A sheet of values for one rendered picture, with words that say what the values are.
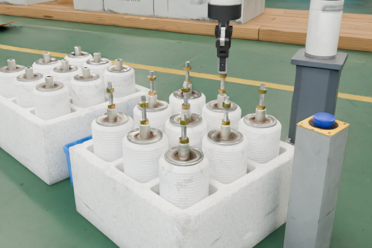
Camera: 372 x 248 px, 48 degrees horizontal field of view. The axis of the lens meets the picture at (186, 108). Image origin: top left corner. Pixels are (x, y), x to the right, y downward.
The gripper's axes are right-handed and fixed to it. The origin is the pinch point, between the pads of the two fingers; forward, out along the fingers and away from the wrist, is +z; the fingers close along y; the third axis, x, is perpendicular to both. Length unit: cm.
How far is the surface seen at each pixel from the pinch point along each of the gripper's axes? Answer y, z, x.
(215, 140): -18.8, 10.5, 0.3
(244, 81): 95, 36, -6
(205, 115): -2.8, 12.0, 3.8
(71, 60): 37, 11, 53
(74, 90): 13.6, 13.2, 43.1
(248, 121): -8.5, 10.5, -6.4
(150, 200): -30.7, 17.8, 11.3
